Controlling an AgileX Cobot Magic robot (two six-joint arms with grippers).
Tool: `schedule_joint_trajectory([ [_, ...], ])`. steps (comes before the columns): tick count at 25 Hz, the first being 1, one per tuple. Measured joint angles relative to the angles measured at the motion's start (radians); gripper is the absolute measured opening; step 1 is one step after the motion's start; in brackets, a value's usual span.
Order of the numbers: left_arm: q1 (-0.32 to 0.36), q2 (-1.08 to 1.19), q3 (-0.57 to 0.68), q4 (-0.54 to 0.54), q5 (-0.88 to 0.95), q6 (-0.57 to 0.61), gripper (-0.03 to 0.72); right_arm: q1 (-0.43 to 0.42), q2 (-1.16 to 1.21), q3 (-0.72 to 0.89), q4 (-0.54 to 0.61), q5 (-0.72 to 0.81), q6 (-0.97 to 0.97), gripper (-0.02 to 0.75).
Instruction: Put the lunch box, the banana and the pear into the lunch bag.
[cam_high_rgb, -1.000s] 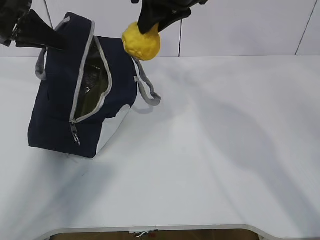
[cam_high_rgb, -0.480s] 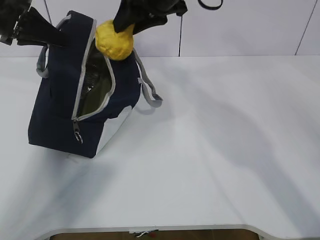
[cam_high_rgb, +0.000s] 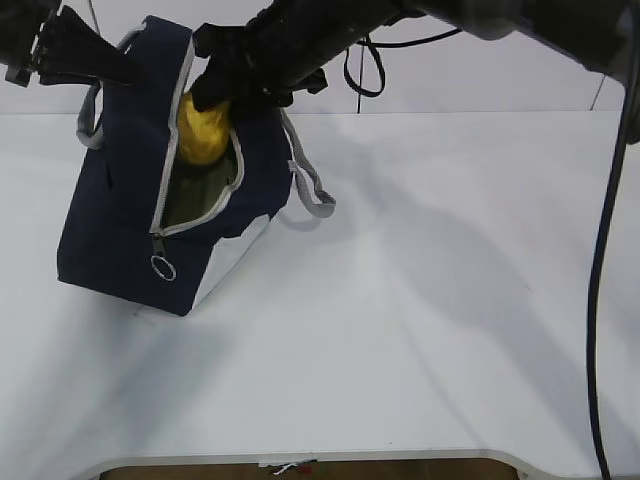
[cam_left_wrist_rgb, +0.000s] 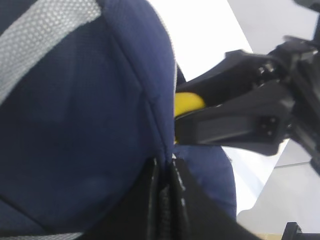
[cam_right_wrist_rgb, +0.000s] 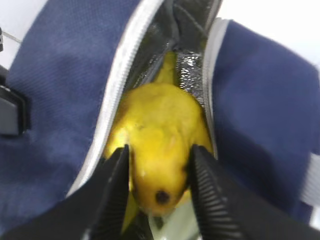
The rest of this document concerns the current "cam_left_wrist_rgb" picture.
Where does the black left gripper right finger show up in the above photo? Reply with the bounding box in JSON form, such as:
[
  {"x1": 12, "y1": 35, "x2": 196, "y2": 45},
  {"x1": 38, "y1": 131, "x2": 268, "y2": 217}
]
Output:
[{"x1": 168, "y1": 158, "x2": 258, "y2": 240}]

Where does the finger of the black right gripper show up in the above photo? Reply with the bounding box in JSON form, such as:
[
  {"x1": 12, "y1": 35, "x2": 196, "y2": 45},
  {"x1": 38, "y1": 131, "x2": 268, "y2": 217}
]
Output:
[{"x1": 174, "y1": 81, "x2": 293, "y2": 156}]

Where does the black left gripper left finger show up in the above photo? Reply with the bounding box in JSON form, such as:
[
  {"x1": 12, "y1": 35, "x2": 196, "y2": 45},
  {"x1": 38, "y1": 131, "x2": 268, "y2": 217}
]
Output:
[{"x1": 82, "y1": 158, "x2": 170, "y2": 240}]

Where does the navy blue lunch bag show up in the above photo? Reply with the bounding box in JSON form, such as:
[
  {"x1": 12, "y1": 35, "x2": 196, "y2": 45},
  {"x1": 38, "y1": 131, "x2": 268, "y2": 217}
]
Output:
[{"x1": 0, "y1": 0, "x2": 237, "y2": 240}]

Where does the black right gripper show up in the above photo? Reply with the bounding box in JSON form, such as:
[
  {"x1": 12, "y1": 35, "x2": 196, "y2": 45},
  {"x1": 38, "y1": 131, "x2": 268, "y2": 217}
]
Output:
[{"x1": 174, "y1": 34, "x2": 320, "y2": 176}]

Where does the yellow toy banana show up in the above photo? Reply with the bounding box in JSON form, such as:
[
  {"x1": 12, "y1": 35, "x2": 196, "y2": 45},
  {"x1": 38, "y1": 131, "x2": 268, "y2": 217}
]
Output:
[{"x1": 173, "y1": 92, "x2": 206, "y2": 145}]

